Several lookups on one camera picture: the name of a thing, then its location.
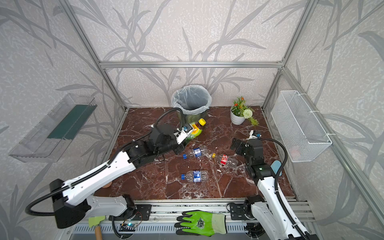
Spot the clear bottle red label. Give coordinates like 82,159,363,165
212,153,239,169

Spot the green yellow-cap bottle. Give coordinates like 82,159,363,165
186,118,206,141

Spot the clear bottle blue label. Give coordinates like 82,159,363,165
183,146,208,159
181,170,209,183

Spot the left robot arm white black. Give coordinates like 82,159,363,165
25,120,192,229

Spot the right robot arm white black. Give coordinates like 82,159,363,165
230,134,319,240

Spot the green wood-pattern trash bin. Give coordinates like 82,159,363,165
178,110,209,125

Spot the clear plastic bin liner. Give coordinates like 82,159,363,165
171,85,212,115

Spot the light blue trowel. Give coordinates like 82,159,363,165
270,160,282,177

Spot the white pot with flowers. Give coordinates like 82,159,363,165
231,96,259,126

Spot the green and black work glove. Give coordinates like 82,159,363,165
174,210,227,237

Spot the small circuit board green led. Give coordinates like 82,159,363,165
118,223,141,233

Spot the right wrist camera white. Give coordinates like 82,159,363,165
248,130,262,140

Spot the white wire mesh basket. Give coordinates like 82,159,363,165
271,90,332,163

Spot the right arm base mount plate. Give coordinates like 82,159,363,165
226,202,256,221

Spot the brown trowel handle end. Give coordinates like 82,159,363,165
102,182,113,189

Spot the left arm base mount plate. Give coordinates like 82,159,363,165
109,205,152,221

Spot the clear acrylic wall shelf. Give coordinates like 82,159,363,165
9,94,97,163

